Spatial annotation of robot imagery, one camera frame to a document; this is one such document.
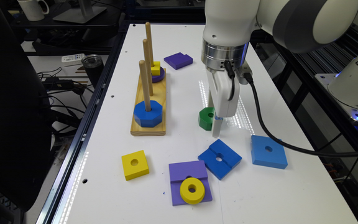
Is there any monitor stand base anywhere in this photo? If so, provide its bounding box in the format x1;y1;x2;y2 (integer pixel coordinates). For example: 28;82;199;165
53;0;107;24

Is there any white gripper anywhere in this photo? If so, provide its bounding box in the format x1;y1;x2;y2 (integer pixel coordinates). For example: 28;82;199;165
206;61;252;138

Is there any light purple square block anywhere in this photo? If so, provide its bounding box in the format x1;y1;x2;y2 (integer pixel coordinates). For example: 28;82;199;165
169;161;213;206

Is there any blue octagonal block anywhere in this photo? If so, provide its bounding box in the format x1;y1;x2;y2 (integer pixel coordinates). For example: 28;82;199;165
134;100;163;128

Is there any black office chair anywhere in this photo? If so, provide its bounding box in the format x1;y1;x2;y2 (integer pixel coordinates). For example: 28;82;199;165
0;8;52;212

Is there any black tumbler cup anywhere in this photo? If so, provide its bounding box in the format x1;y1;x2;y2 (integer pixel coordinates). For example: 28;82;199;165
81;54;104;87

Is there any purple round block on peg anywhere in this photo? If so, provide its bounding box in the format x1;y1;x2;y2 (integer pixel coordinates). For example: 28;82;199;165
152;67;165;83

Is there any front wooden peg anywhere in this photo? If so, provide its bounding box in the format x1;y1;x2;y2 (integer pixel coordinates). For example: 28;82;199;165
139;60;152;112

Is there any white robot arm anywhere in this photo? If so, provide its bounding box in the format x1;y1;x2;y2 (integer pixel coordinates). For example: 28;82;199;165
201;0;358;137

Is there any wooden peg base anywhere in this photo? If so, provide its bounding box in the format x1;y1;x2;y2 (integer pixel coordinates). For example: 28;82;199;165
131;69;167;136

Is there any yellow square block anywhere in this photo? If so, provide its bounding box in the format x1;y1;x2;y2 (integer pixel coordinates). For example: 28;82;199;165
121;150;149;181

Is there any light blue square block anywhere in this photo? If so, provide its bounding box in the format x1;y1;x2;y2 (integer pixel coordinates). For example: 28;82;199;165
251;135;288;169

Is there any wooden peg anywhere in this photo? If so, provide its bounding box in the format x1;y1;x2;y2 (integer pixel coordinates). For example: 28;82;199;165
139;60;152;112
142;39;154;96
145;22;154;67

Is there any dark blue grooved block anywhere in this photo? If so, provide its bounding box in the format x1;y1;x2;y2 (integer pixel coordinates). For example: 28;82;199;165
198;139;242;180

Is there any small yellow block on peg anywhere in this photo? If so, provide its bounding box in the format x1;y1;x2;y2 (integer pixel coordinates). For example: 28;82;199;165
151;61;161;77

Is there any yellow ring block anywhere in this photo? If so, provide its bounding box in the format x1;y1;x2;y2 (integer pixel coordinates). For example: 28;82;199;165
180;177;206;205

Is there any green octagonal block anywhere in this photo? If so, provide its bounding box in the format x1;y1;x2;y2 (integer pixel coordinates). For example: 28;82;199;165
198;107;214;131

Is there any rear wooden peg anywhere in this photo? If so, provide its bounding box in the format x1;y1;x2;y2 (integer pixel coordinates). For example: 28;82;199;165
145;22;154;67

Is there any middle wooden peg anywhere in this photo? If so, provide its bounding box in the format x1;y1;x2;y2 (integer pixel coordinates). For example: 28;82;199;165
142;39;154;96

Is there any white remote control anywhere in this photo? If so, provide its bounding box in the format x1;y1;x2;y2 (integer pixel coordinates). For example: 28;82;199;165
62;54;85;63

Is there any white mug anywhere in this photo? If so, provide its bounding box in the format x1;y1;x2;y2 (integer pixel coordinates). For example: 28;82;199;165
17;0;50;22

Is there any dark purple stepped block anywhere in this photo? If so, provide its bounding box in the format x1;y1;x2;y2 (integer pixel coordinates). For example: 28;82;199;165
164;52;193;70

